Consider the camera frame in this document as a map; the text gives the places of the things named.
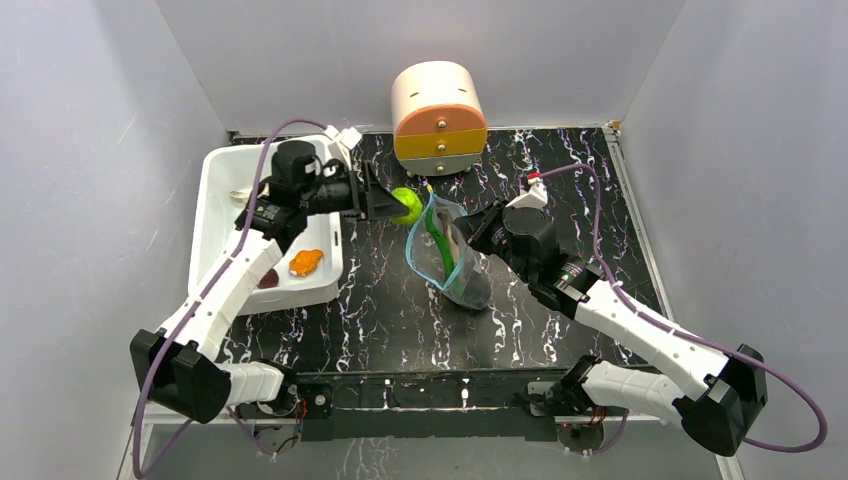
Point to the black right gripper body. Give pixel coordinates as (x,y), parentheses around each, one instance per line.
(484,229)

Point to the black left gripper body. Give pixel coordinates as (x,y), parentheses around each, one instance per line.
(341,196)

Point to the green toy apple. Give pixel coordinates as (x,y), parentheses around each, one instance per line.
(409,198)

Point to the grey toy fish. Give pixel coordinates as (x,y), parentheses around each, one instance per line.
(453,239)

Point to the clear zip top bag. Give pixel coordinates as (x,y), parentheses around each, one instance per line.
(437,252)

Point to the green toy chili pepper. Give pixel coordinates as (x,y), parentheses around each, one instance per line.
(440,241)

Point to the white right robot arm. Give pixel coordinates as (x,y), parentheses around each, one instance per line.
(711,395)

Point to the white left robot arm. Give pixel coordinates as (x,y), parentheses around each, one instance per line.
(176,365)

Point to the orange toy food piece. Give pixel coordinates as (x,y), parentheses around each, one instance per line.
(305,262)

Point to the white plastic bin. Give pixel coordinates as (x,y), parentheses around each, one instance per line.
(228,169)

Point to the cream toy garlic piece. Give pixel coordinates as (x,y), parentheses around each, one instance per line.
(241,196)

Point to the round orange drawer cabinet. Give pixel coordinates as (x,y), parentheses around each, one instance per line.
(439,127)

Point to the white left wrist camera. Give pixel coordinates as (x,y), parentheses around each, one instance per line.
(344,140)

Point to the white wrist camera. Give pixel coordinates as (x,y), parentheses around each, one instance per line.
(532,193)
(344,140)

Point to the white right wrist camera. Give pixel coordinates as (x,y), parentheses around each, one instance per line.
(532,193)

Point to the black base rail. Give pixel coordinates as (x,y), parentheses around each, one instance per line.
(497,403)

